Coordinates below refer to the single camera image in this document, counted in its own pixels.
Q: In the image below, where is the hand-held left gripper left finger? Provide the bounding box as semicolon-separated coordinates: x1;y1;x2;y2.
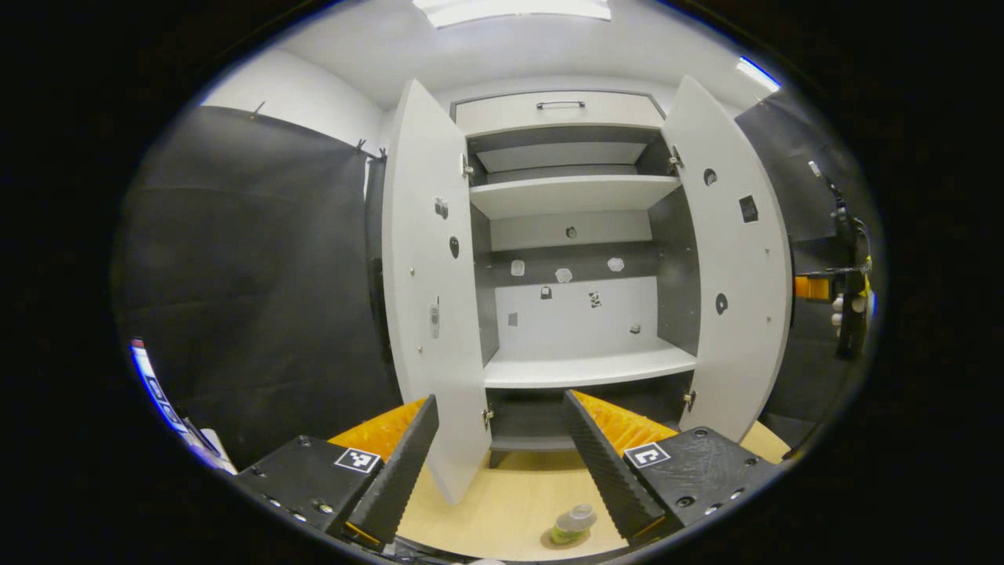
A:
213;395;440;550

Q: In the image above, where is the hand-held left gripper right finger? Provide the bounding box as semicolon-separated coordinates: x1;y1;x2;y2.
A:
562;390;785;550

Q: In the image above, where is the green label clear bottle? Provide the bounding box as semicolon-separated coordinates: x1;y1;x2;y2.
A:
549;504;598;545

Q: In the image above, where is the white cabinet door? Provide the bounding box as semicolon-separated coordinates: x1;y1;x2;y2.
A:
661;75;793;443
382;78;493;505

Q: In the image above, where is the white grey cabinet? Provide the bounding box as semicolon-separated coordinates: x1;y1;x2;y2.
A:
455;90;703;470

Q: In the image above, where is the ceiling light panel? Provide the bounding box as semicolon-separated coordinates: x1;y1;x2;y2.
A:
413;0;613;28
736;56;781;93

